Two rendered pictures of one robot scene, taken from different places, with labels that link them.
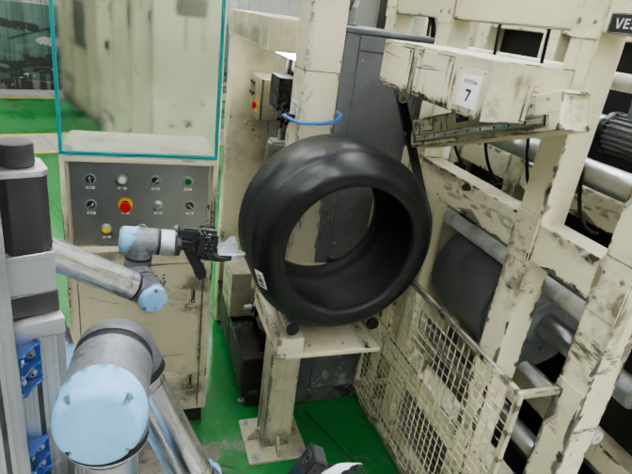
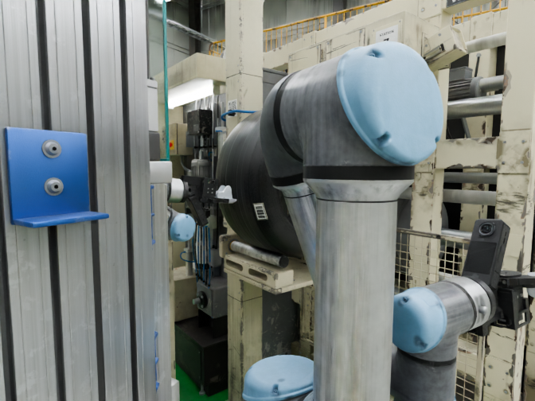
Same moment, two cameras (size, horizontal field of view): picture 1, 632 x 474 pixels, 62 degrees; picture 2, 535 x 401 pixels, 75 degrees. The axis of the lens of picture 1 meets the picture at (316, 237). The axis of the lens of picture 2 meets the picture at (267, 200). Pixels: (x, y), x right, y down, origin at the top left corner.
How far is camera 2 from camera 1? 0.78 m
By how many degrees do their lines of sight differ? 24
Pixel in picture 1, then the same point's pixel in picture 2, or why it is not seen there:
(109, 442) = (423, 123)
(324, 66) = (252, 71)
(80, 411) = (395, 67)
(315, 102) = (250, 98)
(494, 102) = (408, 40)
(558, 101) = (448, 32)
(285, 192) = not seen: hidden behind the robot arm
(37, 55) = not seen: outside the picture
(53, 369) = (161, 231)
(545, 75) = (427, 27)
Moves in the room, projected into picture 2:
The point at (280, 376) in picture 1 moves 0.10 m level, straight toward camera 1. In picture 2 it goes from (249, 342) to (255, 352)
